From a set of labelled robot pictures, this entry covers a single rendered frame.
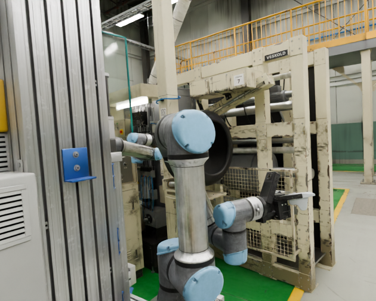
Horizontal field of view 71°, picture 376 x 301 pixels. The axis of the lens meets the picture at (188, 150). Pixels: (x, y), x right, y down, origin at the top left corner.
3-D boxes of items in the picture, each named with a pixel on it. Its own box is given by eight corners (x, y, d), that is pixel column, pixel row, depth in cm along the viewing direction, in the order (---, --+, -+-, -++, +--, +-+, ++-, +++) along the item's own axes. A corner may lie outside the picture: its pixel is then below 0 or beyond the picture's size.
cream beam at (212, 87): (189, 98, 241) (188, 82, 240) (207, 100, 259) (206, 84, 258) (246, 86, 198) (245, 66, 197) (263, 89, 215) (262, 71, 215)
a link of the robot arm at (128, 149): (105, 129, 122) (165, 145, 164) (89, 131, 127) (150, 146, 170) (104, 154, 120) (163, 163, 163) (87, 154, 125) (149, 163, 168)
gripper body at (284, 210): (276, 214, 96) (250, 221, 90) (273, 190, 97) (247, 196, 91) (293, 217, 89) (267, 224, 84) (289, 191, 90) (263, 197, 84)
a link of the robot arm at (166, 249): (184, 266, 97) (181, 230, 96) (203, 283, 85) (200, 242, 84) (153, 276, 91) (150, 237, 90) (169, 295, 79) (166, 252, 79)
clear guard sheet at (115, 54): (73, 146, 207) (62, 22, 202) (132, 141, 245) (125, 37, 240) (73, 146, 205) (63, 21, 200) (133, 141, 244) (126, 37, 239)
